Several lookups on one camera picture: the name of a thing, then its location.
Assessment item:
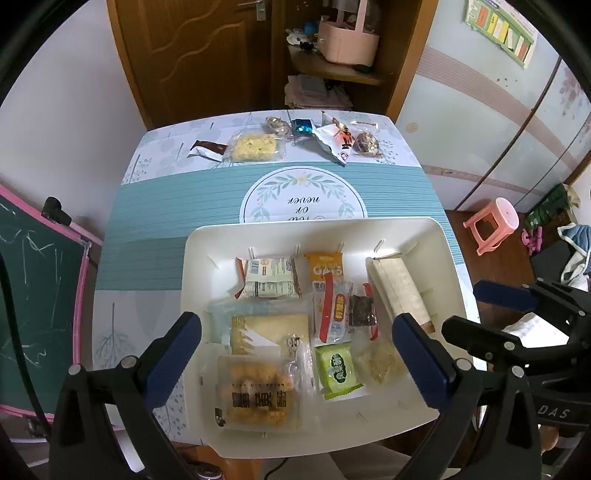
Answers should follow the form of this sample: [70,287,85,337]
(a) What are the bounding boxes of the pink basket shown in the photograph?
[318,0,380,65]

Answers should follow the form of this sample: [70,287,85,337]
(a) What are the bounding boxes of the round nut candy packet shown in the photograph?
[264,115,293,137]

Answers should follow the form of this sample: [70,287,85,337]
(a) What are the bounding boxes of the brown snack wrapper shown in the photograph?
[188,141,229,162]

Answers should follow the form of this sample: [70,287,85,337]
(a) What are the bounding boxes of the dark round pastry packet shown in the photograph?
[350,121,386,160]

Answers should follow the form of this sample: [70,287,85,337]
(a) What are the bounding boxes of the pink plastic stool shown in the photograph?
[463,198,520,256]

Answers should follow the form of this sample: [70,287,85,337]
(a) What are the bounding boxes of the red yellow sausage packet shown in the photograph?
[318,272,352,342]

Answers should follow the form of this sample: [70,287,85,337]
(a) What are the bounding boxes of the patterned teal tablecloth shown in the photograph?
[91,110,481,446]

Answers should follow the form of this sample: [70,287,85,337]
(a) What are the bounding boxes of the white red snack packet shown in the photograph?
[314,117,358,166]

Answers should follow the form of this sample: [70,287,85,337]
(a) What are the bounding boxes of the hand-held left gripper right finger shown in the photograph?
[392,313,542,480]

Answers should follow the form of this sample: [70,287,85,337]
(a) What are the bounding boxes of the black easel knob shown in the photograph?
[41,196,72,227]

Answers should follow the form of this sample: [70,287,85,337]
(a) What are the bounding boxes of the white green snack packet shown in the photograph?
[235,256,303,301]

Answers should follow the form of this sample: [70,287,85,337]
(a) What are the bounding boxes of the green box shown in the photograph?
[524,183,580,229]

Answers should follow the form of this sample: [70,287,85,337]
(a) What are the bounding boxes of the pale green wardrobe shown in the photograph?
[394,0,591,213]

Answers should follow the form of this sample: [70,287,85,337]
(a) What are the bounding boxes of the colourful wall poster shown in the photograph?
[464,0,539,70]

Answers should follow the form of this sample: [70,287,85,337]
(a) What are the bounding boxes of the beige sandwich cake packet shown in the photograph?
[208,298,315,358]

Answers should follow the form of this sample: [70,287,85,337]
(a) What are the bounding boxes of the orange white snack packet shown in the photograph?
[305,251,347,344]

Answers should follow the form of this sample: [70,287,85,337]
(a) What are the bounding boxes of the fried golden snack packet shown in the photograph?
[213,353,305,432]

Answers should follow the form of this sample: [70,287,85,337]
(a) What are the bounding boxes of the stack of folded papers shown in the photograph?
[284,74,354,110]

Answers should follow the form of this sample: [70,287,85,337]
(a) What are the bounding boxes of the black cable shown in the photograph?
[0,251,49,423]

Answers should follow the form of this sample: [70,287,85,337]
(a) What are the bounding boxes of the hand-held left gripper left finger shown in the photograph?
[48,312,202,480]

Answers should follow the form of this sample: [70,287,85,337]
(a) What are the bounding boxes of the blue white towel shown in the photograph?
[556,224,591,291]

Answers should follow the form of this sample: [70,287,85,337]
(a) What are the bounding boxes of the black bag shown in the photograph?
[530,240,573,280]

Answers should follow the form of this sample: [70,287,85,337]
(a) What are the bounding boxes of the white plastic tray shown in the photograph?
[181,217,472,459]

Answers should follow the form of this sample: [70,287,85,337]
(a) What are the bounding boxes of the small toy figures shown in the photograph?
[284,21,320,51]

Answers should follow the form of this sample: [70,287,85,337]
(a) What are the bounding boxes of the silver door handle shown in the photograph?
[236,0,269,21]

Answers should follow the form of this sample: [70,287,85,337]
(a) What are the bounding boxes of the long beige cracker packet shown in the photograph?
[366,256,437,334]

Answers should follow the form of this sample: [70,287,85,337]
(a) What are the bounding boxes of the wooden door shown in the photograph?
[106,0,278,130]

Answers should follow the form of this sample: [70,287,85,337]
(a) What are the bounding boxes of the green chalkboard pink frame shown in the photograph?
[0,185,103,418]

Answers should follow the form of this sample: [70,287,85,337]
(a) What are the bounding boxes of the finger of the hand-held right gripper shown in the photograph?
[473,280,591,324]
[441,316,578,370]

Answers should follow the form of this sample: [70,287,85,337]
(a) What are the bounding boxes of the yellow cake clear packet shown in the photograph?
[353,344,411,388]
[226,130,286,163]

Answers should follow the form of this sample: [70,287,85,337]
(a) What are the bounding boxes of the dark brownie packet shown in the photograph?
[347,282,379,342]

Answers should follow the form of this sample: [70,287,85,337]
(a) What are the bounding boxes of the wooden shelf unit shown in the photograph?
[270,0,426,121]

